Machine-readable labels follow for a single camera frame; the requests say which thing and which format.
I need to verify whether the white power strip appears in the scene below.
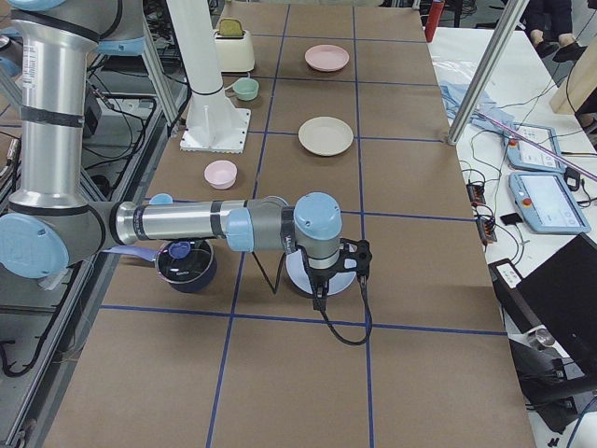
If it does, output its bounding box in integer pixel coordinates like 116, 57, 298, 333
37, 268, 71, 291

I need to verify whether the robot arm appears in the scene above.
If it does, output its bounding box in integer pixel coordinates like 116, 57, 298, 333
1, 1, 348, 300

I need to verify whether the light blue cloth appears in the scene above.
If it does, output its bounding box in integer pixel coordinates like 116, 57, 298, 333
438, 79, 514, 133

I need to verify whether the aluminium frame post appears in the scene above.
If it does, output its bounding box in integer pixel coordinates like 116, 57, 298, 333
447, 0, 529, 146

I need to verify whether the black laptop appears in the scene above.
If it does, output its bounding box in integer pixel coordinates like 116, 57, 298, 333
489, 233, 596, 374

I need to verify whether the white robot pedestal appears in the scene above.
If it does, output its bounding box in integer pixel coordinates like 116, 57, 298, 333
167, 0, 251, 153

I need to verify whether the light blue cup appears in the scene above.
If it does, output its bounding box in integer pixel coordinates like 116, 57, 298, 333
148, 193, 174, 205

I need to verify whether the green bowl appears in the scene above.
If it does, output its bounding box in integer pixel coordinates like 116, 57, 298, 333
232, 77, 259, 102

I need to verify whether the person at desk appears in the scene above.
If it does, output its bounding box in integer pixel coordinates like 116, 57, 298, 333
522, 0, 586, 63

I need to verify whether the lower teach pendant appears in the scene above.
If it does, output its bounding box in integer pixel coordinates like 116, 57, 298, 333
508, 172, 591, 235

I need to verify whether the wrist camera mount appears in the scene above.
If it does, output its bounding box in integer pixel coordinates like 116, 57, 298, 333
338, 238, 372, 285

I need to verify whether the pink plate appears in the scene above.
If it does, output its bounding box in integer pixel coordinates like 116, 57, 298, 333
304, 44, 350, 73

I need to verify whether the beige plate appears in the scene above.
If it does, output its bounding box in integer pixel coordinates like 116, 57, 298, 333
298, 117, 354, 157

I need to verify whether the pink bowl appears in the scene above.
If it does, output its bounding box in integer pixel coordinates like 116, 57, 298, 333
203, 160, 238, 189

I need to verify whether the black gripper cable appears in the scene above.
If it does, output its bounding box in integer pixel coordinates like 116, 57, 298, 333
251, 251, 374, 346

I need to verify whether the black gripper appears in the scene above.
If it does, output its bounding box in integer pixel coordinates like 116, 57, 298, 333
309, 268, 329, 311

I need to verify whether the reacher grabber tool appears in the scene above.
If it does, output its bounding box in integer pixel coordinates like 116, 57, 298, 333
476, 109, 597, 180

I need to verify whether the blue plate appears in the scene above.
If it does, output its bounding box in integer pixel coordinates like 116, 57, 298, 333
285, 251, 356, 298

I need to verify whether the teach pendant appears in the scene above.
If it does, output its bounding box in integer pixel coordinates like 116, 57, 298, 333
508, 172, 591, 235
505, 122, 565, 174

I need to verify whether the cream toaster with bread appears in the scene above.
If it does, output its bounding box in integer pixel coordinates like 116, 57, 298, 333
214, 18, 256, 73

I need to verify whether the dark blue saucepan with lid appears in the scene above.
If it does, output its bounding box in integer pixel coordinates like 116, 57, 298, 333
105, 239, 217, 293

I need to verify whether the red cylinder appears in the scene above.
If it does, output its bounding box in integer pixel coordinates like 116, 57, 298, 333
424, 0, 445, 43

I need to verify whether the upper teach pendant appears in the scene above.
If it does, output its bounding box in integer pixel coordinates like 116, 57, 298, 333
505, 122, 565, 174

